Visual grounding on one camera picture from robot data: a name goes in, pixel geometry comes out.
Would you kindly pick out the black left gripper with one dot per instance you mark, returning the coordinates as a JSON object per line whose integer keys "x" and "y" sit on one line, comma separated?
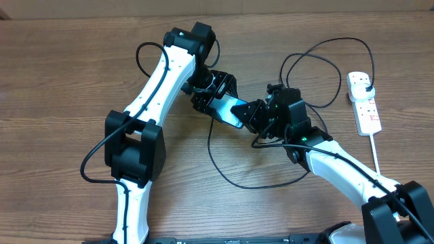
{"x": 225, "y": 80}

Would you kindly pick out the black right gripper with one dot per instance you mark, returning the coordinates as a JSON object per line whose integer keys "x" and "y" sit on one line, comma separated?
{"x": 250, "y": 110}

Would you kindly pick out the blue Galaxy smartphone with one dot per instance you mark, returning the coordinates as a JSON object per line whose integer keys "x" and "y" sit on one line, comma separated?
{"x": 223, "y": 112}

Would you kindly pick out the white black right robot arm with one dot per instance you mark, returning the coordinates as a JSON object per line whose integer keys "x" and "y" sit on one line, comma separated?
{"x": 392, "y": 212}

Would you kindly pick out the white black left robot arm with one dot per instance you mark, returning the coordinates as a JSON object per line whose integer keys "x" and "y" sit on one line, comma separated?
{"x": 134, "y": 146}

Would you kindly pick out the white charger plug adapter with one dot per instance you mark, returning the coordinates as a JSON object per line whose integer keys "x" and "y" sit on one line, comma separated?
{"x": 359, "y": 92}

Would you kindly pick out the white power strip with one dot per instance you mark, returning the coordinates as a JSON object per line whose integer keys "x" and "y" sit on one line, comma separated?
{"x": 365, "y": 112}

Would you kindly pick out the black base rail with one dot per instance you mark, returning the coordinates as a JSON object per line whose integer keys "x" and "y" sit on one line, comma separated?
{"x": 304, "y": 238}

